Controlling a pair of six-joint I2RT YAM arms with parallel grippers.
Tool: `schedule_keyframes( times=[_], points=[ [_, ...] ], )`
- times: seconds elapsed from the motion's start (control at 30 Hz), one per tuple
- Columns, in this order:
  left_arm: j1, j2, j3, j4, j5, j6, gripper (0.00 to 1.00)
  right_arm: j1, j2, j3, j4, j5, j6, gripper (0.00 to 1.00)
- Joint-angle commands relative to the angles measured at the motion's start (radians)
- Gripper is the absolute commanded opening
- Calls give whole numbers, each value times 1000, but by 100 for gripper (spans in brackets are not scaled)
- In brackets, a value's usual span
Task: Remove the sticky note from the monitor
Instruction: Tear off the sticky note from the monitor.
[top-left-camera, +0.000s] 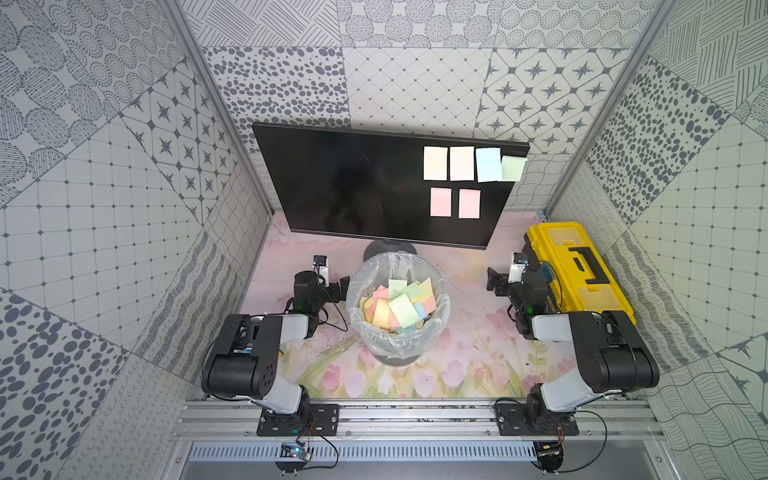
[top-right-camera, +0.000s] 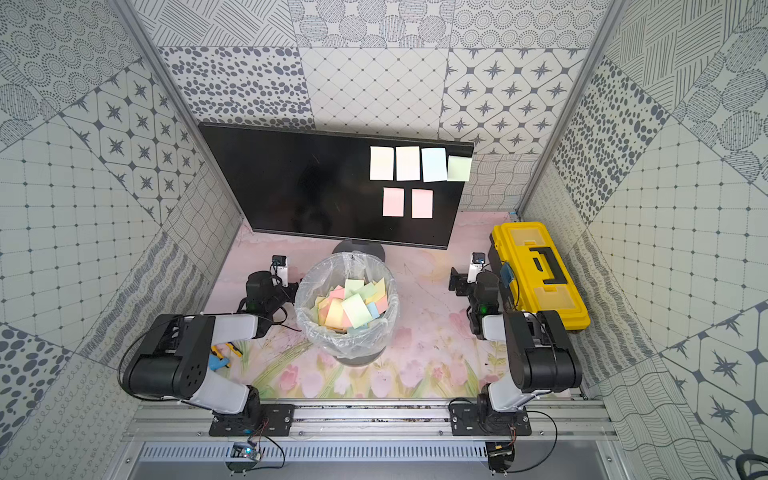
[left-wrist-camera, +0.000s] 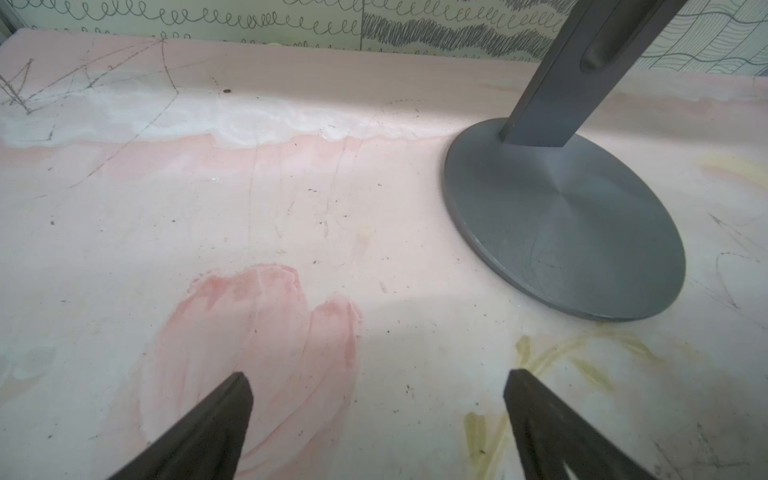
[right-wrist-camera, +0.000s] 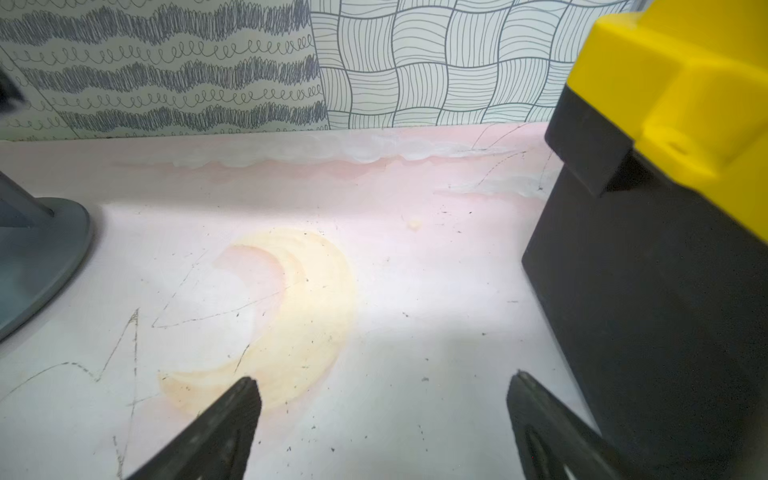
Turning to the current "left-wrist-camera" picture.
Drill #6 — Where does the black monitor with grey stand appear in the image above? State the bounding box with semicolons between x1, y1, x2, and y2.
442;1;686;322

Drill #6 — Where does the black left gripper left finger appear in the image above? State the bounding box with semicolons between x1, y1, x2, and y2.
112;372;253;480

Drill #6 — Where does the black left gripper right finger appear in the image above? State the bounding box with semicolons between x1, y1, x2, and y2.
504;369;654;480

